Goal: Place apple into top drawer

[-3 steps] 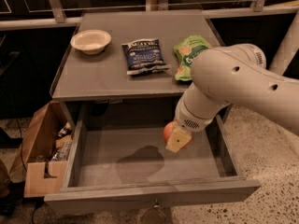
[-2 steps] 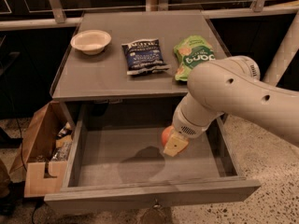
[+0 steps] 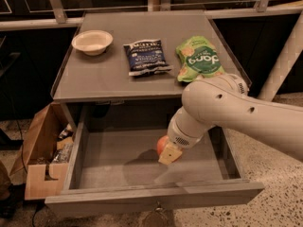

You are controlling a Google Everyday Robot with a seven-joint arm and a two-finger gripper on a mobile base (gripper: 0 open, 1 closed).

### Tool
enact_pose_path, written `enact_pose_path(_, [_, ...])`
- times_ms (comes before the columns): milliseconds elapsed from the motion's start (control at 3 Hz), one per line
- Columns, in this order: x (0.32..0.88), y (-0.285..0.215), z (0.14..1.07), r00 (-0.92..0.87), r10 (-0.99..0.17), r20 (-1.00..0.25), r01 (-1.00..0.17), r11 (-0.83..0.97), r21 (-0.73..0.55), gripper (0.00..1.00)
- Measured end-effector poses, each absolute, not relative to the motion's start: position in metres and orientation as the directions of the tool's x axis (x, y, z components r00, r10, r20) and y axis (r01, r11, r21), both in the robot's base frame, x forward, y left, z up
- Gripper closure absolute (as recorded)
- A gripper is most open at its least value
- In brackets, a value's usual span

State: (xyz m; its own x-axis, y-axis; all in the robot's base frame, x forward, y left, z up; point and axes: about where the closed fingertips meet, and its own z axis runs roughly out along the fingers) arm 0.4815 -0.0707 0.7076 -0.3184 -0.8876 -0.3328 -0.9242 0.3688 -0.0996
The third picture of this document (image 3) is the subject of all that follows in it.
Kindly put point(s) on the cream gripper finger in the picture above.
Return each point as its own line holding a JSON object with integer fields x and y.
{"x": 170, "y": 154}

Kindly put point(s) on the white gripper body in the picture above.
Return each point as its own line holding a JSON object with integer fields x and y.
{"x": 177, "y": 136}

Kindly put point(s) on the red apple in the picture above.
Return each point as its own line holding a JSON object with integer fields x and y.
{"x": 161, "y": 144}

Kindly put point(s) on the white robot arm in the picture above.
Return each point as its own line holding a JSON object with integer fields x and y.
{"x": 223, "y": 101}

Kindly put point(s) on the open grey top drawer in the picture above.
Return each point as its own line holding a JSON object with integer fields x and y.
{"x": 114, "y": 167}

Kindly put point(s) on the green snack bag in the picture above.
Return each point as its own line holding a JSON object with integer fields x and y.
{"x": 199, "y": 58}

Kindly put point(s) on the dark blue chip bag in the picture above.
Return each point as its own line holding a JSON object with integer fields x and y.
{"x": 146, "y": 57}

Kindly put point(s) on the snack packets in box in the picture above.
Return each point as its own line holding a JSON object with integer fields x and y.
{"x": 64, "y": 146}

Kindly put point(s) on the white paper bowl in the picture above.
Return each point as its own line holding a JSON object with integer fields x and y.
{"x": 92, "y": 42}

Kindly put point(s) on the metal window railing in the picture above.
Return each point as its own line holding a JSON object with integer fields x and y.
{"x": 28, "y": 14}

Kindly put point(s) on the drawer handle tag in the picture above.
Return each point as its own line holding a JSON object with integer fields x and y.
{"x": 156, "y": 218}

